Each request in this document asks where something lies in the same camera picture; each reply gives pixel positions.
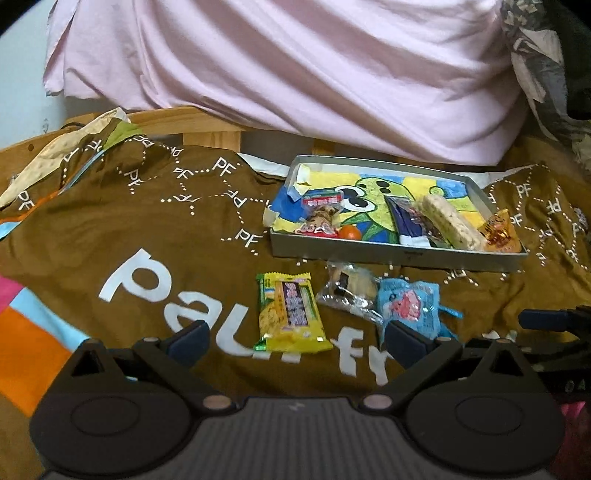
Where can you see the rice cracker bar packet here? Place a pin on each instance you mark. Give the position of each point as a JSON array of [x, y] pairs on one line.
[[455, 228]]

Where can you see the orange mandarin fruit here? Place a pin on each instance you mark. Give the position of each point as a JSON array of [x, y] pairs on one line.
[[350, 232]]

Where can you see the brown printed blanket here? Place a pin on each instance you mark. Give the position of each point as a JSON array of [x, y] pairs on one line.
[[153, 236]]

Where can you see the quail egg snack packet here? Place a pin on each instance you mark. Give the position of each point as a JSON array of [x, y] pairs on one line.
[[321, 208]]

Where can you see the orange small snack packet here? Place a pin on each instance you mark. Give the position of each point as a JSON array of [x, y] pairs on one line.
[[500, 234]]

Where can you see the grey floral patterned fabric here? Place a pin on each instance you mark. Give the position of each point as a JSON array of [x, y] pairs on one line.
[[549, 43]]

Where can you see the grey tray with cartoon drawing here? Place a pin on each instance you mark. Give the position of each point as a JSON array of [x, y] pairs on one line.
[[370, 211]]

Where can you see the pink bed sheet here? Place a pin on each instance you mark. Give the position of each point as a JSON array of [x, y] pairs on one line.
[[427, 80]]

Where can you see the clear wrapped pastry packet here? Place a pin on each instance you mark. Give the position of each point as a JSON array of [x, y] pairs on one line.
[[353, 289]]

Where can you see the light blue snack packet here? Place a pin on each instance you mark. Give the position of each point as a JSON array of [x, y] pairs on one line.
[[416, 305]]

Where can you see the yellow green snack packet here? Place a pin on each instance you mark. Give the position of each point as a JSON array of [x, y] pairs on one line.
[[289, 320]]

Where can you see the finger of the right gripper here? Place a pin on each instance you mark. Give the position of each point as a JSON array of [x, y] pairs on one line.
[[564, 320], [521, 348]]

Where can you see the dark blue stick packet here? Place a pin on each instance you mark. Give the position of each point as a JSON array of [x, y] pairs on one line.
[[399, 208]]

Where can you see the dark chocolate snack packet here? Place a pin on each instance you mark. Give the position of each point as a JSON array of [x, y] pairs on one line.
[[424, 233]]

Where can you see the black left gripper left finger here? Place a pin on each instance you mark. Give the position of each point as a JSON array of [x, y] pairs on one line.
[[169, 362]]

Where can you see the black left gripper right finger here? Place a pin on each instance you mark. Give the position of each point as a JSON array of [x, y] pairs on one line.
[[424, 361]]

